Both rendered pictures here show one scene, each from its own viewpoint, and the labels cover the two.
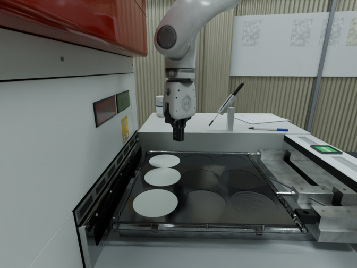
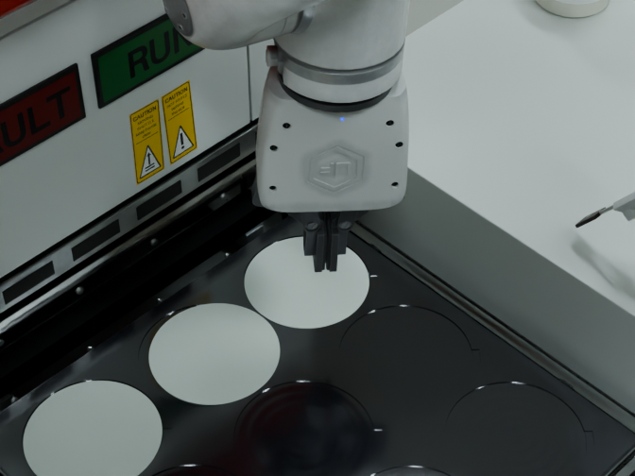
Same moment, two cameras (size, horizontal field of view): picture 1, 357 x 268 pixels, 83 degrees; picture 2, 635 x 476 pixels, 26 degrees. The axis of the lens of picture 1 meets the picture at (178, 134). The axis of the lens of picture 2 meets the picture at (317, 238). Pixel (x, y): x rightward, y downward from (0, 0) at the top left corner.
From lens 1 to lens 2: 0.72 m
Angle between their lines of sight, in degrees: 46
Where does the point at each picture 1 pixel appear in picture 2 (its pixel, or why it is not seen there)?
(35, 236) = not seen: outside the picture
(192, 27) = (227, 19)
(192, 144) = (479, 261)
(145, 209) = (46, 442)
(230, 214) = not seen: outside the picture
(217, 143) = (574, 318)
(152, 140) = not seen: hidden behind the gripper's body
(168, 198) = (130, 448)
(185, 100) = (329, 160)
